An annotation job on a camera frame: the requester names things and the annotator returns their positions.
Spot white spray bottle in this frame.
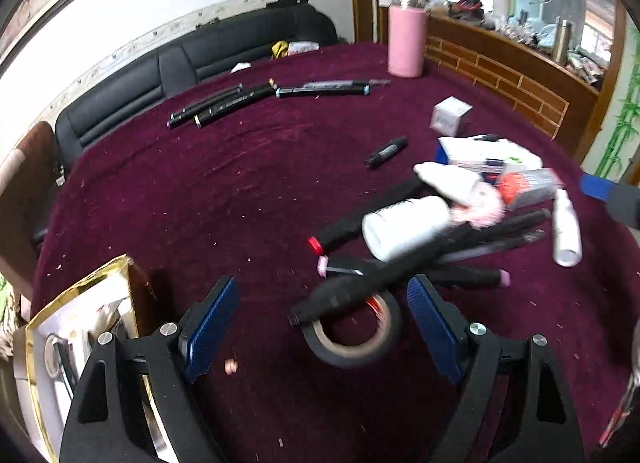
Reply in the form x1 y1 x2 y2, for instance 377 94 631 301
552 189 582 268

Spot gold rimmed white tray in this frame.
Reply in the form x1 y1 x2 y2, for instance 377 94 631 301
13 255 158 462

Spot clear gel pen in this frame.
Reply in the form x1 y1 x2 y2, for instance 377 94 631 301
434 229 544 266

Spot grey red medicine box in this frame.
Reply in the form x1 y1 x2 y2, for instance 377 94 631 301
497 168 564 210

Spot pink plush toy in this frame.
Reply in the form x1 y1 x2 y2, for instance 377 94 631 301
450 181 506 229

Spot white blue medicine box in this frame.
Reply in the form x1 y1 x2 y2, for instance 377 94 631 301
435 137 542 177

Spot black tape roll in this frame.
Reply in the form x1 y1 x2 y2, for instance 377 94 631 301
302 292 401 369

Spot thick black pen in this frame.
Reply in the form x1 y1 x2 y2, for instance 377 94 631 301
288 208 551 327

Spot large white pill bottle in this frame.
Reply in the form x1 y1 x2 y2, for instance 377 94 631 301
361 195 450 261

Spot pink capped black marker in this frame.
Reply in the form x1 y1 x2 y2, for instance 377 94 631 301
317 256 511 290

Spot steel thermos on ledge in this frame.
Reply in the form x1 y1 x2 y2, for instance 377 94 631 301
551 18 574 66

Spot small grey cardboard box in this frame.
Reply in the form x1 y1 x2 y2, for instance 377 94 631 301
430 97 473 137

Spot brown pink armchair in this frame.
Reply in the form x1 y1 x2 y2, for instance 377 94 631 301
0 122 55 301

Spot pink thermos bottle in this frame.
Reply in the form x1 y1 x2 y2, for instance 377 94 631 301
387 0 427 78

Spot black teal tipped pen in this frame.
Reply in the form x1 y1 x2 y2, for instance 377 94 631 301
276 85 371 99

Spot black pen far left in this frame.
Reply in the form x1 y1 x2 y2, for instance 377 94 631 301
167 84 243 129

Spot thin silver tipped pen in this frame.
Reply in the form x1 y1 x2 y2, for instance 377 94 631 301
303 79 392 88

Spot black gold tipped pen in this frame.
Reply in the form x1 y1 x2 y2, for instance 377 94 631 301
183 79 278 128

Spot black sofa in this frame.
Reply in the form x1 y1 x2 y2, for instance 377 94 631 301
54 0 338 172

